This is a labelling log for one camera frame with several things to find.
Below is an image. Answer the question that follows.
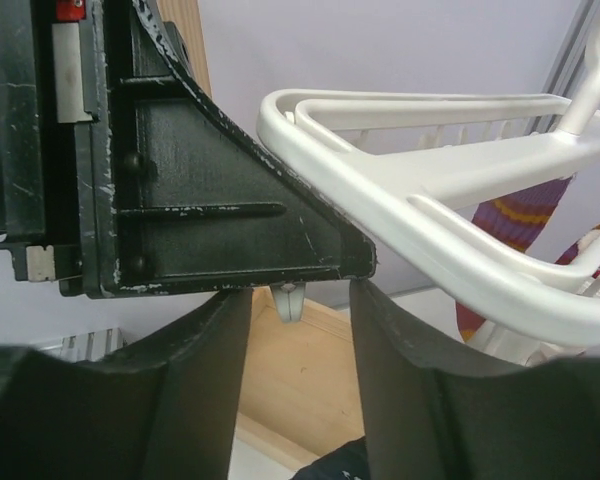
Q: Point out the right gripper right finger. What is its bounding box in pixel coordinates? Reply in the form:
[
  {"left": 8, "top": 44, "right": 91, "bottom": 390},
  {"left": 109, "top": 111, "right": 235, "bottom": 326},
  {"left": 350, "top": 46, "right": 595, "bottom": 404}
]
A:
[{"left": 350, "top": 280, "right": 600, "bottom": 479}]

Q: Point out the navy santa sock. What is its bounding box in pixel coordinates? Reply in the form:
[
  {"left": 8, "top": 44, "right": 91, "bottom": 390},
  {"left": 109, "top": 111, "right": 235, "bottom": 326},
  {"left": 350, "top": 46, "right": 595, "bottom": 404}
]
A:
[{"left": 292, "top": 437, "right": 371, "bottom": 480}]

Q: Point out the white plastic clip hanger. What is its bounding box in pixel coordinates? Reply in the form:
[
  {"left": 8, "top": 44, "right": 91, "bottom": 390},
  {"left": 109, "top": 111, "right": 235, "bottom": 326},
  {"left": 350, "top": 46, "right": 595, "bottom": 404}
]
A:
[{"left": 257, "top": 13, "right": 600, "bottom": 347}]

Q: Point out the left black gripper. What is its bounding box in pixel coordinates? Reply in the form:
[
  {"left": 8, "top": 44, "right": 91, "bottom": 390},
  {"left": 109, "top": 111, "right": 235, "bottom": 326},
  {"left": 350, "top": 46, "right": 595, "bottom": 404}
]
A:
[{"left": 0, "top": 1, "right": 115, "bottom": 298}]

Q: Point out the red sock front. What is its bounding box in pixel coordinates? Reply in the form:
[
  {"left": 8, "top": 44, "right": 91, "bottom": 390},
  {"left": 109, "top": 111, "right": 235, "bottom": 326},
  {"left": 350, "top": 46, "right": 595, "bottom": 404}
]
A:
[{"left": 556, "top": 224, "right": 600, "bottom": 298}]

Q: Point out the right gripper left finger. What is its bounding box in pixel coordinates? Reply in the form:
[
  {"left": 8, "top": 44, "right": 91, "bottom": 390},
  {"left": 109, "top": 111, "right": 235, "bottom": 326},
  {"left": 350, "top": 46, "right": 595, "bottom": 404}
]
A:
[{"left": 0, "top": 290, "right": 252, "bottom": 479}]

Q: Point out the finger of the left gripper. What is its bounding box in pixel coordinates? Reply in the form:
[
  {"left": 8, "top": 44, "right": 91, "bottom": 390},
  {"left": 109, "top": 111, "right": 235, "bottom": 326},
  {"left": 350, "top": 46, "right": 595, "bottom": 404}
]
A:
[{"left": 99, "top": 1, "right": 376, "bottom": 296}]

